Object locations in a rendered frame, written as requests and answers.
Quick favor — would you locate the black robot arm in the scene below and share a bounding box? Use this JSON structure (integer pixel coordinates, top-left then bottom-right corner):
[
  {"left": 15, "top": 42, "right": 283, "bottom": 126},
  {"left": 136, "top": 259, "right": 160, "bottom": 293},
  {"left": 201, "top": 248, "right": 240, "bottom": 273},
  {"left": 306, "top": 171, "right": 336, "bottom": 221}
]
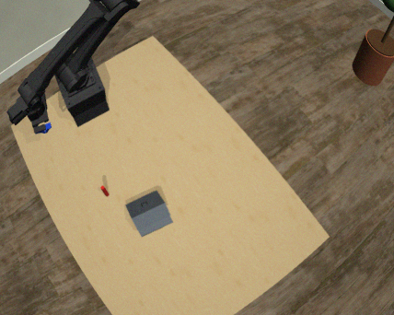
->
[{"left": 7, "top": 0, "right": 140, "bottom": 125}]

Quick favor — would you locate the grey panel with square hole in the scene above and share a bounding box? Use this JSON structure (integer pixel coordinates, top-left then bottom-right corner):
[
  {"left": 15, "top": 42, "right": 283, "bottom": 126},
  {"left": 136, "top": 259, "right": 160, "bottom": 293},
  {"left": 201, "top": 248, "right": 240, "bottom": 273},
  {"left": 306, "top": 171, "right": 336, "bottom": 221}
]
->
[{"left": 125, "top": 191, "right": 173, "bottom": 237}]

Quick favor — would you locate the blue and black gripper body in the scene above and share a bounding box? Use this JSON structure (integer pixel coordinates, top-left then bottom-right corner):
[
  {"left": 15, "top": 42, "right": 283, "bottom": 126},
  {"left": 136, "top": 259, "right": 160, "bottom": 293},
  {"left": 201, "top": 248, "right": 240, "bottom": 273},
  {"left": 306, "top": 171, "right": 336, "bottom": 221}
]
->
[{"left": 31, "top": 93, "right": 49, "bottom": 134}]

